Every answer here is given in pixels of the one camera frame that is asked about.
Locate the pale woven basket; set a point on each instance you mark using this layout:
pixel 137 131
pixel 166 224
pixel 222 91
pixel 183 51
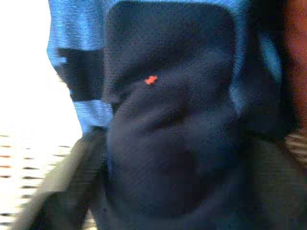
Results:
pixel 19 153

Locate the navy blue cloth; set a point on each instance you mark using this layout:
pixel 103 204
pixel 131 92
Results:
pixel 79 28

